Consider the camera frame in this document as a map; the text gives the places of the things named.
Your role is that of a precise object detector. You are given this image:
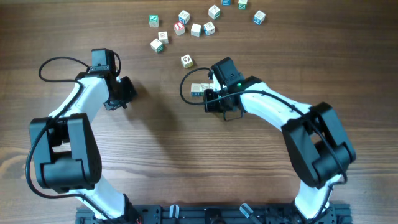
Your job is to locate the wooden block number 9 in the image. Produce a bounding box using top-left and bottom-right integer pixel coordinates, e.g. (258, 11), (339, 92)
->
(191, 24), (201, 37)

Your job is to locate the blue sided block letter B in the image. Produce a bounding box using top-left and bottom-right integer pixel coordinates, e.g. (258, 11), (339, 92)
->
(203, 22), (215, 35)

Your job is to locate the green block top edge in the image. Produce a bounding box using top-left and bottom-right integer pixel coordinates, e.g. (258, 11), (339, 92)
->
(238, 0), (248, 10)

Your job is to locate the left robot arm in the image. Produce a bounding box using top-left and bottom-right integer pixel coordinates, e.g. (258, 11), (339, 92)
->
(25, 49), (142, 223)

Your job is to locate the wooden block red print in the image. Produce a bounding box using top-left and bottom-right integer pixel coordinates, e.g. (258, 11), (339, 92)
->
(158, 31), (169, 44)

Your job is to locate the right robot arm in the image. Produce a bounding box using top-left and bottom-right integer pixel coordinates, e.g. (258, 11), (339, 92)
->
(204, 57), (356, 222)

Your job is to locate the red letter I block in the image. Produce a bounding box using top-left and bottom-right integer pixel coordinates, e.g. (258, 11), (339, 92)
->
(173, 21), (185, 35)

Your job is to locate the wooden block number 8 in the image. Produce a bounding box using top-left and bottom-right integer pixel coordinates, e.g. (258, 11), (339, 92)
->
(190, 83), (201, 96)

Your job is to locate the wooden block green side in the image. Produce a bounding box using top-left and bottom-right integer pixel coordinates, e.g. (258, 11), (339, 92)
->
(150, 39), (164, 53)
(208, 5), (221, 20)
(200, 83), (210, 96)

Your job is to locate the blue block top edge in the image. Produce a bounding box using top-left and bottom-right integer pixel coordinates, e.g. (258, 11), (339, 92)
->
(221, 0), (232, 6)

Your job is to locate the wooden block soccer ball W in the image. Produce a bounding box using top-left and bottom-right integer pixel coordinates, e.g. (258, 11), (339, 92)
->
(181, 54), (193, 68)

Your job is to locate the blue block far right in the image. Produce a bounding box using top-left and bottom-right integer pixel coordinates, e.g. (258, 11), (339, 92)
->
(253, 10), (266, 25)

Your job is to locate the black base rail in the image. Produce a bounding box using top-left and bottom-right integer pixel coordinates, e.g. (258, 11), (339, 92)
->
(75, 203), (353, 224)

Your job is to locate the green letter N block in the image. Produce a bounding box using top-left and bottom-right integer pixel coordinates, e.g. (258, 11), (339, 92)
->
(149, 14), (160, 28)

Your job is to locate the blue sided block upper left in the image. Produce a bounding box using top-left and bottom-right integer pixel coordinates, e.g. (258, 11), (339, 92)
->
(178, 10), (190, 25)

